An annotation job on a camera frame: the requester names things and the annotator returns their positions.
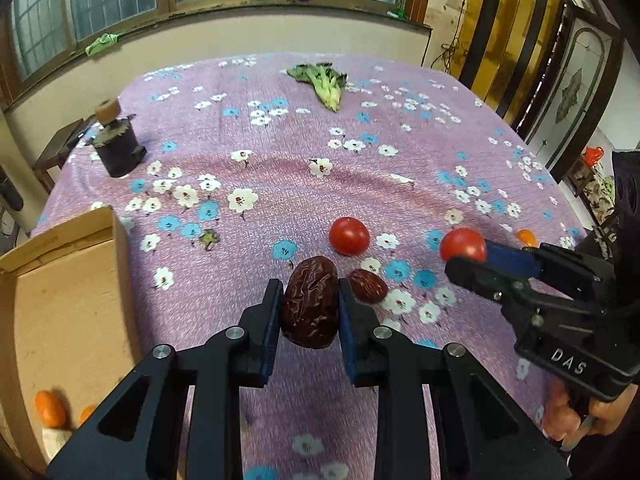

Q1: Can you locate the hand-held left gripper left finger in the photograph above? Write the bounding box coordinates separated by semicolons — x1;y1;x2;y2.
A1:
47;278;286;480

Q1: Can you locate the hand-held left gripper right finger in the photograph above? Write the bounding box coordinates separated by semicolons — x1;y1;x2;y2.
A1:
337;278;573;480

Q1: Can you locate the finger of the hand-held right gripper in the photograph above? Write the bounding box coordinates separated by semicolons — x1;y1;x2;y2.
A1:
482;240;617;287
444;254;552;334

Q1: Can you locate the red tomato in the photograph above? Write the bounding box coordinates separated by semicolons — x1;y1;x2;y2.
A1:
329;216;372;257
439;228;488;264

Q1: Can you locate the large red date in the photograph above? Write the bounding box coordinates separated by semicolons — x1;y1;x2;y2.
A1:
280;255;342;350

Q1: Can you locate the cardboard box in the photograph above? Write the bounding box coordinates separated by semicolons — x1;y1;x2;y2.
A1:
0;206;144;467

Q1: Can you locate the person's right hand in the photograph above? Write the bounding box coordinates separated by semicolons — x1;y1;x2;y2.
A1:
542;380;637;454

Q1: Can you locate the small red date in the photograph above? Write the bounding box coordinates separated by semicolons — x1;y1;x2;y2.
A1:
347;268;390;305

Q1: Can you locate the patterned cloth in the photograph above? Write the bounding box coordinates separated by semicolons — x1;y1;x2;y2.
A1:
570;161;619;227

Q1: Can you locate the purple floral bedsheet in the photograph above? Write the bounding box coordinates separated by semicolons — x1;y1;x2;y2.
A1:
30;52;596;480

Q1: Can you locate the glass panel door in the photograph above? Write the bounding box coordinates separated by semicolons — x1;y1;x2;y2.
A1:
525;0;627;187

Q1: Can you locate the gold black striped panel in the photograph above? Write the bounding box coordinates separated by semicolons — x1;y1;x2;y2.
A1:
457;0;569;132

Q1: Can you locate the dark cylindrical device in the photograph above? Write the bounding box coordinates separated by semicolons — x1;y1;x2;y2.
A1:
87;115;147;179

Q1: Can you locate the green leafy vegetable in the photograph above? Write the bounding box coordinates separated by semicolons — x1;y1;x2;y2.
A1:
286;62;349;113

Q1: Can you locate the tan round knob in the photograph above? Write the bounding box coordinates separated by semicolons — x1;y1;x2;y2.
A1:
95;99;121;124

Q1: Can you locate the wooden stool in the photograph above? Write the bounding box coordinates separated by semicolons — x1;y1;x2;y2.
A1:
32;117;97;194

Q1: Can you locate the green cloth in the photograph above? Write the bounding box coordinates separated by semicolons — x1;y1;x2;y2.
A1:
84;33;123;57

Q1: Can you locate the hanging cable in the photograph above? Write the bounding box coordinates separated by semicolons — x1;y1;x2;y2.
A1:
439;0;474;69

